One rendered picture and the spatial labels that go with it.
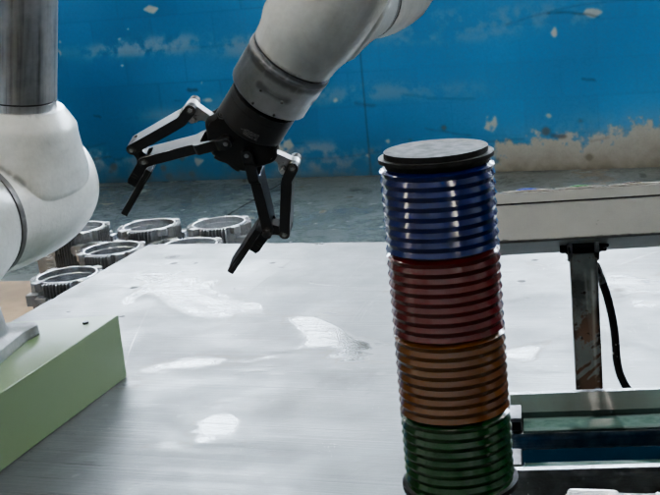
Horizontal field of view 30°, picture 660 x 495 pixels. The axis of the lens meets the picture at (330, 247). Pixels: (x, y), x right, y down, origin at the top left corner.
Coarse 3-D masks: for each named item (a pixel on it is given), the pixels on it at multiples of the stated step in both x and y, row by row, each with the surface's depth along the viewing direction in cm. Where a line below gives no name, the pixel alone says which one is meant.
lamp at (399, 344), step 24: (504, 336) 65; (408, 360) 64; (432, 360) 63; (456, 360) 63; (480, 360) 63; (504, 360) 65; (408, 384) 65; (432, 384) 64; (456, 384) 63; (480, 384) 63; (504, 384) 65; (408, 408) 65; (432, 408) 64; (456, 408) 64; (480, 408) 64; (504, 408) 65
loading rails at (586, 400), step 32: (512, 416) 102; (544, 416) 104; (576, 416) 103; (608, 416) 103; (640, 416) 102; (544, 448) 102; (576, 448) 101; (608, 448) 101; (640, 448) 100; (544, 480) 91; (576, 480) 90; (608, 480) 90; (640, 480) 90
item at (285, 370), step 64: (128, 256) 225; (192, 256) 221; (256, 256) 216; (320, 256) 212; (384, 256) 208; (512, 256) 200; (640, 256) 193; (128, 320) 185; (192, 320) 182; (256, 320) 179; (320, 320) 176; (384, 320) 173; (512, 320) 168; (640, 320) 163; (128, 384) 157; (192, 384) 155; (256, 384) 153; (320, 384) 151; (384, 384) 149; (512, 384) 144; (640, 384) 141; (64, 448) 139; (128, 448) 137; (192, 448) 135; (256, 448) 133; (320, 448) 132; (384, 448) 130
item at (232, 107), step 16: (240, 96) 125; (224, 112) 127; (240, 112) 125; (256, 112) 125; (208, 128) 129; (224, 128) 129; (240, 128) 126; (256, 128) 126; (272, 128) 126; (288, 128) 128; (240, 144) 130; (256, 144) 130; (272, 144) 128; (224, 160) 131; (240, 160) 131; (256, 160) 131; (272, 160) 131
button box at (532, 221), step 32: (512, 192) 117; (544, 192) 116; (576, 192) 116; (608, 192) 115; (640, 192) 114; (512, 224) 116; (544, 224) 116; (576, 224) 115; (608, 224) 114; (640, 224) 114
